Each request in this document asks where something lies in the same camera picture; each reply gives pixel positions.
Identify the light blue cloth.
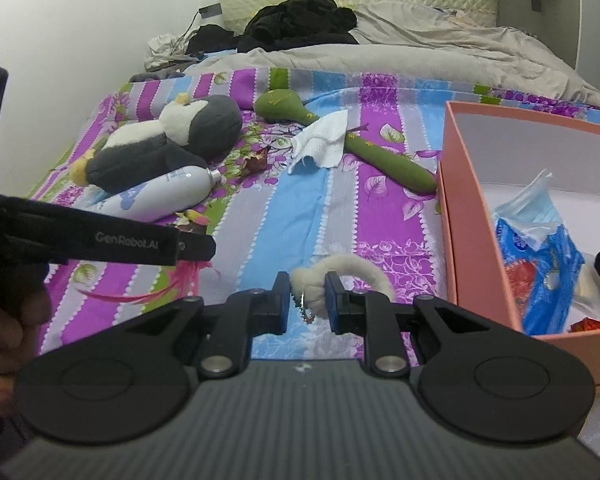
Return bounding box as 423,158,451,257
180,50,261,70

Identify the striped floral bedsheet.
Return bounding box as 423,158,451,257
27,67,600,461

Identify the green plush massage stick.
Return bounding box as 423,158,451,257
253,89,438,195

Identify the white fluffy ring keychain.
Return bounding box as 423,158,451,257
290,254,396,327

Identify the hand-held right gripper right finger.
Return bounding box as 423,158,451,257
324,271,486,377

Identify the person's left hand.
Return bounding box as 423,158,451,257
0,285,52,418

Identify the white paper tissue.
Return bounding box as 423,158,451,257
288,108,352,176

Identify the grey duvet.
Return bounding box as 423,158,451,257
200,2,600,111

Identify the white crumpled cloth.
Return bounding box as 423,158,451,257
144,33,191,71

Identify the small black clothes pile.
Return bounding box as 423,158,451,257
185,24,236,56

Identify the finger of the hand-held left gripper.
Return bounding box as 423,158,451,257
177,232,216,262

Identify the black cable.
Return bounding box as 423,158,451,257
180,10,202,47

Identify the pink cardboard box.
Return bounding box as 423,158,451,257
436,101,600,401

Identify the blue face mask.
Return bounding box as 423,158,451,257
494,170,566,241

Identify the dark grey cloth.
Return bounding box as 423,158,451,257
129,70,186,83

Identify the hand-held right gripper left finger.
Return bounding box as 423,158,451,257
125,271,292,380

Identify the large black clothes pile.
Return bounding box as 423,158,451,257
244,0,359,53

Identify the blue printed plastic bag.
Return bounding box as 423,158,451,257
497,217,587,336

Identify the grey wardrobe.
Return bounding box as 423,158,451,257
495,0,600,71

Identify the white spray bottle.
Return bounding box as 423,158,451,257
92,165,226,223

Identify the grey and white penguin plush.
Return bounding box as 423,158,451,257
69,94,243,196

